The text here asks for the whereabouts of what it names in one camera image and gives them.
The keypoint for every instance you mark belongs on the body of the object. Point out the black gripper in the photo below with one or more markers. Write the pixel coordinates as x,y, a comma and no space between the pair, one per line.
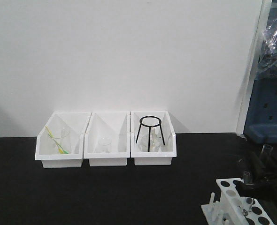
265,192

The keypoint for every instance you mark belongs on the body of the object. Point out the clear glass test tube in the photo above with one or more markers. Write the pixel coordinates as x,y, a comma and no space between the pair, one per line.
265,153
247,178

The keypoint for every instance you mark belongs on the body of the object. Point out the grey-blue pegboard drying rack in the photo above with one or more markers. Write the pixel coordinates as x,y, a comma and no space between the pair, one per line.
261,119

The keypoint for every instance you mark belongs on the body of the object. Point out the white test tube rack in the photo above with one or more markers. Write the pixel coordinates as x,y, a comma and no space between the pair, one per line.
232,208

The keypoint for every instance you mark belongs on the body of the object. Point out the white right storage bin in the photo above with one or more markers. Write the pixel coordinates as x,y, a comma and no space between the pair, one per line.
167,152

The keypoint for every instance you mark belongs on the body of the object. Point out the white storage bin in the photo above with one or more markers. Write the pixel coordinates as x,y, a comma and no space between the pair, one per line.
46,150
114,125
167,152

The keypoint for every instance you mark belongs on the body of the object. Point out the plastic bag of pegs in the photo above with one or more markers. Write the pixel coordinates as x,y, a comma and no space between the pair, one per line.
267,65

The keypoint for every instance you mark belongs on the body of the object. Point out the glass flask under tripod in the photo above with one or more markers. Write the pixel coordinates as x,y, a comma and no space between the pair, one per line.
143,144

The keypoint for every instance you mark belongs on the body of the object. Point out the black metal tripod stand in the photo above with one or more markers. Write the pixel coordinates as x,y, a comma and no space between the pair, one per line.
150,140

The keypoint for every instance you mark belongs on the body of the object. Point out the white middle storage bin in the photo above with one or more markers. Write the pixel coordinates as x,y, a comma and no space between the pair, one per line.
114,125

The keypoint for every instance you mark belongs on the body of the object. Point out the small glass beaker middle bin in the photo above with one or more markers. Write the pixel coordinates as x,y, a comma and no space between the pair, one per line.
103,145

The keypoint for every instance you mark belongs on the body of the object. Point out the yellow green plastic pipette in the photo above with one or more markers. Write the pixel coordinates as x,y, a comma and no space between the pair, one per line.
61,150

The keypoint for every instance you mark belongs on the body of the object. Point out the clear glass beaker left bin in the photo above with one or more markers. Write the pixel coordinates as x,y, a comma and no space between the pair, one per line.
64,139

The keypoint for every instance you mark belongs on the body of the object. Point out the white left storage bin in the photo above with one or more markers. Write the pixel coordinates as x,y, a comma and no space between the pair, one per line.
46,150

